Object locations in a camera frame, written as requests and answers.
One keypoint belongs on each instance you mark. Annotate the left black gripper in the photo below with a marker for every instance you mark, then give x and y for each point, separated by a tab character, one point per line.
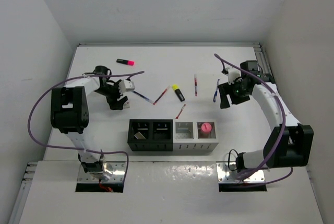
113	102

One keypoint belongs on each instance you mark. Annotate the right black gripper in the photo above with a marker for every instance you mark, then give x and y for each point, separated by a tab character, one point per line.
225	89

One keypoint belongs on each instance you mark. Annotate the white staple box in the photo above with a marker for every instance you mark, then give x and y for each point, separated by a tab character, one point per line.
126	105

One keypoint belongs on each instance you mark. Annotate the pink tape roll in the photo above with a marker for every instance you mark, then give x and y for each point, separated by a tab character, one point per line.
205	130

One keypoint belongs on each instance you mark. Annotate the pink black highlighter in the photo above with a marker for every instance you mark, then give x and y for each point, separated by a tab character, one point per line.
125	62

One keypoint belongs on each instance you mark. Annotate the pink staple box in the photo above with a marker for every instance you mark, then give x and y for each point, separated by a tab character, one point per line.
140	135

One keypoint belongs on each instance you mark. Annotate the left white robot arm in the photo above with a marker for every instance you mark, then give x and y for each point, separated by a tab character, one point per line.
70	115

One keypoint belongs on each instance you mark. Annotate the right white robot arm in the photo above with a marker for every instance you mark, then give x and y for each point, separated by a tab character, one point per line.
290	141

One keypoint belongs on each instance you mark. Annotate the blue gel pen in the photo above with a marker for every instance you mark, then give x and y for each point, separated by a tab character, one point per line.
216	91

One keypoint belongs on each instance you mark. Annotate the blue refill pen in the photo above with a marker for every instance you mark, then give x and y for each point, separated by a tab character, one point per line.
144	97

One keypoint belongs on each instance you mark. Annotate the dark red gel pen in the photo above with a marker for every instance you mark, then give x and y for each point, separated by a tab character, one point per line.
195	85

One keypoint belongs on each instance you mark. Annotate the black two-slot container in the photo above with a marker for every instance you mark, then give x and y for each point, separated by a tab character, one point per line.
159	134

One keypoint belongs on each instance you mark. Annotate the red refill pen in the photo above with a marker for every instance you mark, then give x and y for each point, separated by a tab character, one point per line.
161	95

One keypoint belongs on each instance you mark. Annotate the grey two-slot container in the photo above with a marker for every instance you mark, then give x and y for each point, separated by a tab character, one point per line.
186	136

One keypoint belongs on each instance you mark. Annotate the small red gel pen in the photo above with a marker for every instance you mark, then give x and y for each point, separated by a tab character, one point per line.
180	112

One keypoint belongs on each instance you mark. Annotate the yellow black highlighter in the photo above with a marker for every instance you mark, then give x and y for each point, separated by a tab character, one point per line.
178	92

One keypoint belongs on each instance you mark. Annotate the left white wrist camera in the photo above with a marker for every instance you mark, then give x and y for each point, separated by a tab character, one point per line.
126	85

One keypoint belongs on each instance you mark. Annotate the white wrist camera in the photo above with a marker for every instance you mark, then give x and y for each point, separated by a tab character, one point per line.
233	75
126	85

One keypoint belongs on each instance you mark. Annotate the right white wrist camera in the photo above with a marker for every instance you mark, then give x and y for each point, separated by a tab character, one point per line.
233	75

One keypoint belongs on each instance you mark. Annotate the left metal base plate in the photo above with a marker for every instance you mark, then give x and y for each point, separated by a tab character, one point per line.
113	172

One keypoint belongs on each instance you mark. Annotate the metal base plate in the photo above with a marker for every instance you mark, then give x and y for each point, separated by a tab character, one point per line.
228	177
113	172

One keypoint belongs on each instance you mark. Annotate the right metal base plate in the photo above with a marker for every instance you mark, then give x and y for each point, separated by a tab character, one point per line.
228	177

